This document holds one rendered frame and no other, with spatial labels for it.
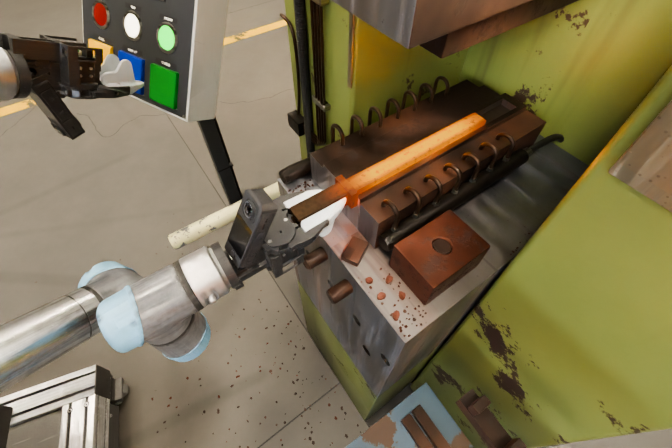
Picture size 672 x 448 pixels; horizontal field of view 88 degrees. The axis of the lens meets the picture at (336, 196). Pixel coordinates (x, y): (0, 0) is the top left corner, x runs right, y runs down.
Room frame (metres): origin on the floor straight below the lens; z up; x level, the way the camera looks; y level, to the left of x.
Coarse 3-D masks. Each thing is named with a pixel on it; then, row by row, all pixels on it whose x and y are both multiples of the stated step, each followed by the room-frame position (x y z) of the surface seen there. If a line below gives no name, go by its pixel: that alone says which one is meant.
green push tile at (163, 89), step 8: (152, 64) 0.66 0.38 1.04; (152, 72) 0.65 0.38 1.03; (160, 72) 0.64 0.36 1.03; (168, 72) 0.64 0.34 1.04; (176, 72) 0.63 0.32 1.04; (152, 80) 0.65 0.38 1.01; (160, 80) 0.64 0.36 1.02; (168, 80) 0.63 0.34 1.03; (176, 80) 0.62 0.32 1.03; (152, 88) 0.64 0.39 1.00; (160, 88) 0.63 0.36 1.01; (168, 88) 0.62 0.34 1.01; (176, 88) 0.62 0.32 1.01; (152, 96) 0.63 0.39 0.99; (160, 96) 0.62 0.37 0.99; (168, 96) 0.61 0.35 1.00; (176, 96) 0.61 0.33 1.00; (168, 104) 0.61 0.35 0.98; (176, 104) 0.60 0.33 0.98
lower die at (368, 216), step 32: (448, 96) 0.64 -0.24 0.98; (480, 96) 0.62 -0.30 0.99; (384, 128) 0.53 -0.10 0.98; (416, 128) 0.52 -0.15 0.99; (480, 128) 0.51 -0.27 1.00; (512, 128) 0.52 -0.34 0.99; (320, 160) 0.45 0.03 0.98; (352, 160) 0.44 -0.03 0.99; (448, 160) 0.43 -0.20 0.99; (480, 160) 0.43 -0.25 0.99; (384, 192) 0.36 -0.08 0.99; (384, 224) 0.31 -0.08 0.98
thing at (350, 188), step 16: (448, 128) 0.50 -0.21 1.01; (464, 128) 0.50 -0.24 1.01; (416, 144) 0.46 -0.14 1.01; (432, 144) 0.46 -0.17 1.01; (448, 144) 0.47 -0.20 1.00; (384, 160) 0.42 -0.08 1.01; (400, 160) 0.42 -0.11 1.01; (416, 160) 0.43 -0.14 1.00; (352, 176) 0.38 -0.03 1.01; (368, 176) 0.38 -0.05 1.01; (384, 176) 0.38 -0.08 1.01; (320, 192) 0.35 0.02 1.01; (336, 192) 0.35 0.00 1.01; (352, 192) 0.34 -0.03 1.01; (304, 208) 0.31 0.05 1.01; (320, 208) 0.31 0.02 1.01
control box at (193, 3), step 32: (96, 0) 0.79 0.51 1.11; (128, 0) 0.75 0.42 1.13; (160, 0) 0.71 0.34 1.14; (192, 0) 0.68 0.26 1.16; (224, 0) 0.73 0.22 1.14; (96, 32) 0.77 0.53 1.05; (192, 32) 0.66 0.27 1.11; (224, 32) 0.72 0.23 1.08; (160, 64) 0.66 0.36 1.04; (192, 64) 0.63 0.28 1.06; (192, 96) 0.61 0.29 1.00
